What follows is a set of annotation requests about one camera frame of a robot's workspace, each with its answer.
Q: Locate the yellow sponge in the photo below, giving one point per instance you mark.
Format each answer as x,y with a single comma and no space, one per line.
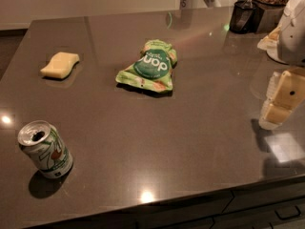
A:
60,65

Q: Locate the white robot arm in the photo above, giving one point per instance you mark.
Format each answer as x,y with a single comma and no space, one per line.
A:
285,44

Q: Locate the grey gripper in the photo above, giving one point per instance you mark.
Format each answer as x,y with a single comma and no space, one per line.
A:
293,37

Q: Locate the dark box with snacks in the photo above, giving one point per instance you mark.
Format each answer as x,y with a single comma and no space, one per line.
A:
267,14

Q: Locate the green rice chip bag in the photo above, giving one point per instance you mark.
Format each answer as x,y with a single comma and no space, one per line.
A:
153,70

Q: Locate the black mesh cup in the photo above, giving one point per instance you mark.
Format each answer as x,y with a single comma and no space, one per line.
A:
242,17

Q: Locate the open soda can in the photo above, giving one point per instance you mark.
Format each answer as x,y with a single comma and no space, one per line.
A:
41,142

